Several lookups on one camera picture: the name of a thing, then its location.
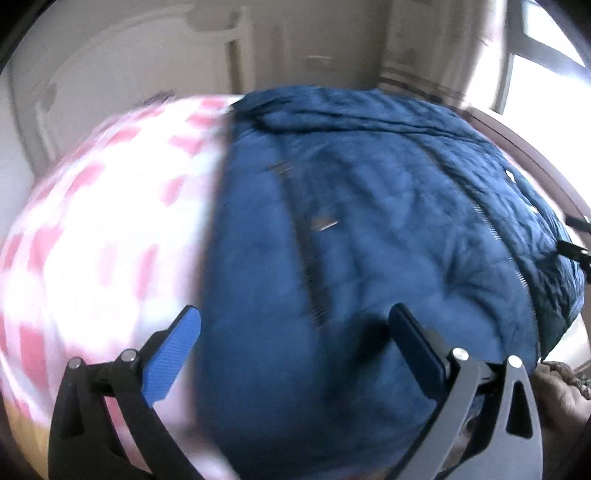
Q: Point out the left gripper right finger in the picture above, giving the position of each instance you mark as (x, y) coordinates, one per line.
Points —
(507, 441)

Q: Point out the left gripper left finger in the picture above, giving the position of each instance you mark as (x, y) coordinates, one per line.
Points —
(83, 441)

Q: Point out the blue quilted puffer jacket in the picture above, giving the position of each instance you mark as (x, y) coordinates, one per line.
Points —
(335, 205)

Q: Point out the person's hand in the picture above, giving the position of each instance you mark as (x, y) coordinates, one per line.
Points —
(563, 404)

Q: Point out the pink white checkered bed sheet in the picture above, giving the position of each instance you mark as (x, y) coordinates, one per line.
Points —
(107, 250)

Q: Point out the dark framed window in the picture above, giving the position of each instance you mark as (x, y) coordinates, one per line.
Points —
(518, 43)

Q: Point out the printed striped curtain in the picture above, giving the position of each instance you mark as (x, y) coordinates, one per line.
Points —
(433, 47)

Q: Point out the white wooden headboard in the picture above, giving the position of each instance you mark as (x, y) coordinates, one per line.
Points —
(126, 65)

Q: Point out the wall socket panel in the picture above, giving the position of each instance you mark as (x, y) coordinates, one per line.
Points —
(320, 63)

